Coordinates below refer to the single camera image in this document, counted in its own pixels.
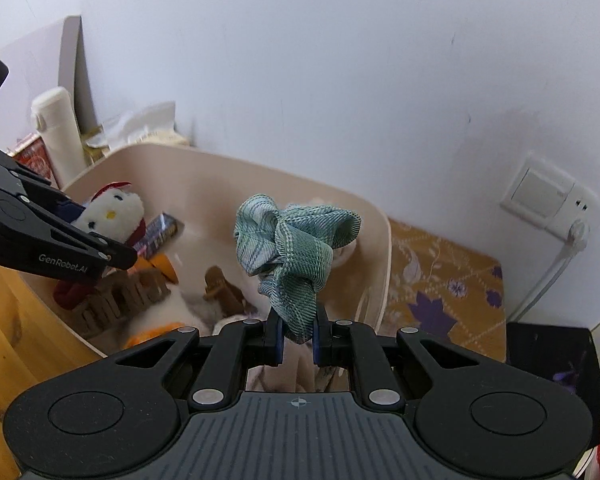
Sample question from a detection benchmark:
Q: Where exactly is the pink cloth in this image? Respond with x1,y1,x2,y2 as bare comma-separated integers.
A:
242,331,352,394

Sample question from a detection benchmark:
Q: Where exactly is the red drink carton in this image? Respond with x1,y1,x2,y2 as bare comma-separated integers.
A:
7,132,57,187

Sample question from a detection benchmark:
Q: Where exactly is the beige plastic basin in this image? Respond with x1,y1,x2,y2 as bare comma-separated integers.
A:
17,143,394,361

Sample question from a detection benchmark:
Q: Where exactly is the pale board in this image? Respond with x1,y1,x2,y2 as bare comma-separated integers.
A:
0,15,104,137

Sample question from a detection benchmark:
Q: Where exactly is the white thermos bottle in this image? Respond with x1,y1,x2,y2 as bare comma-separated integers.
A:
31,86,89,187

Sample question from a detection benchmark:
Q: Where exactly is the black box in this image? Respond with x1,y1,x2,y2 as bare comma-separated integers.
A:
505,322,600,452

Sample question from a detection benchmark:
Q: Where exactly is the green plaid cloth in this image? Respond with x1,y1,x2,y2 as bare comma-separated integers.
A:
232,193,364,345

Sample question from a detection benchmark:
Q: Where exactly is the brown comb-shaped toy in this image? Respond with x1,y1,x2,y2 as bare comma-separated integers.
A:
76,269,172,338

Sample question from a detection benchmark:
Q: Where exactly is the brown small figure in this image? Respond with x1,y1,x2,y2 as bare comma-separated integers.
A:
202,265,247,317

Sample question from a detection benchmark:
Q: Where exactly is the yellow floral mat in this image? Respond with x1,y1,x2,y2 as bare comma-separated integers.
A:
379,217,509,362

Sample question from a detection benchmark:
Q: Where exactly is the white wall switch socket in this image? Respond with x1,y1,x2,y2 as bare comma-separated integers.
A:
499,150,600,237

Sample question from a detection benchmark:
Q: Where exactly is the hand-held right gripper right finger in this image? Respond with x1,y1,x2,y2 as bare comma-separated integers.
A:
312,306,487,407

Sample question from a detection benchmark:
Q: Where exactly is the white cable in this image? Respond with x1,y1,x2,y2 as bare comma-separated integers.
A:
507,244,581,324

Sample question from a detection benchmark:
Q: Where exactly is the yellow packet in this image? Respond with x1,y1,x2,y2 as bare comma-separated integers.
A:
81,127,112,165

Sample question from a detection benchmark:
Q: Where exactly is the purple printed snack packet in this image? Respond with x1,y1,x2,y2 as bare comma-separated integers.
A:
131,212,182,257

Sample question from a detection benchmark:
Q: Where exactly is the white plug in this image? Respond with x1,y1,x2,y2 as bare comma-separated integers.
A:
564,217,593,250

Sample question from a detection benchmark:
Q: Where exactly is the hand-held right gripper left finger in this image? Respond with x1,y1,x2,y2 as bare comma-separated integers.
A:
114,306,287,407

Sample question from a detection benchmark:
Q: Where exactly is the white plush duck red hat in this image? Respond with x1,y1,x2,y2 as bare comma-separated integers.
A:
54,181,261,352

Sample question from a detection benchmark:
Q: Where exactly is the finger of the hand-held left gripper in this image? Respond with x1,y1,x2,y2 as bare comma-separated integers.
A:
10,160,87,223
15,207,139,281

